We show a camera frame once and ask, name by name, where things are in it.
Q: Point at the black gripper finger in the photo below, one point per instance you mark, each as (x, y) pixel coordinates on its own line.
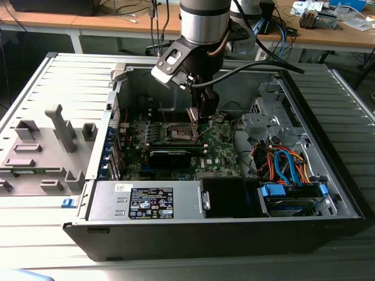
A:
(197, 90)
(209, 102)

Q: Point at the CPU with silver top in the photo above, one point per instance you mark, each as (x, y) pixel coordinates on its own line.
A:
(193, 114)

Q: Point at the CPU socket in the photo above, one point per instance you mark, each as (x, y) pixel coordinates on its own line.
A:
(179, 134)

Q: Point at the green motherboard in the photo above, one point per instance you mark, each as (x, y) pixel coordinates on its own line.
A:
(218, 146)

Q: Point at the metal drive cage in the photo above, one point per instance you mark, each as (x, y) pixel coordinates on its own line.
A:
(263, 123)

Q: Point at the Nvidia graphics card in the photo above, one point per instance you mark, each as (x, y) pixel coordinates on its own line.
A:
(168, 159)

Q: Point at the black stand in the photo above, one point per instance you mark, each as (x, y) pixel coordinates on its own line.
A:
(268, 17)

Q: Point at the black plastic shroud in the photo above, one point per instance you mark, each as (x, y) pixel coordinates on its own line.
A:
(225, 199)

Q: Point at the wooden desk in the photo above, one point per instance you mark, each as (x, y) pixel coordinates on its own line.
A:
(102, 23)

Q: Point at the hard disk in blue carrier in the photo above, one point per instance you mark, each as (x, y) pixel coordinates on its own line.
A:
(272, 193)

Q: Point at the metal heat sink device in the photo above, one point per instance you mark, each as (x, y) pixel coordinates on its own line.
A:
(307, 19)

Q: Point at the black PC case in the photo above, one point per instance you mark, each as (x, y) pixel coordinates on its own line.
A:
(175, 240)

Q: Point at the silver power supply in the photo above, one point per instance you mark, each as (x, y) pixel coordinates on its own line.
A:
(102, 202)

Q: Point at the grey parts rack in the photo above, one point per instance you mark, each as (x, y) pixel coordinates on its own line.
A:
(49, 146)

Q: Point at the blue cardboard box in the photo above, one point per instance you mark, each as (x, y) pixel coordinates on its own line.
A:
(348, 3)

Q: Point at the black box on desk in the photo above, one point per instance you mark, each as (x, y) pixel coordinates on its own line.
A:
(52, 7)

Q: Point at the blue table clip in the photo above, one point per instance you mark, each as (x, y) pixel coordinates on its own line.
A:
(68, 203)

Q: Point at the green RAM stick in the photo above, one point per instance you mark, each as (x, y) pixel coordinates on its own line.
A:
(25, 171)

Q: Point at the pale blue rounded object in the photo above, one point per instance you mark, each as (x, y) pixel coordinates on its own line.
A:
(20, 276)

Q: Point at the silver camera on black bracket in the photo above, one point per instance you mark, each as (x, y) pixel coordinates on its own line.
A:
(162, 76)

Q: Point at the pale grey wrist camera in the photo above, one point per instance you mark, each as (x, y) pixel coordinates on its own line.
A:
(244, 47)

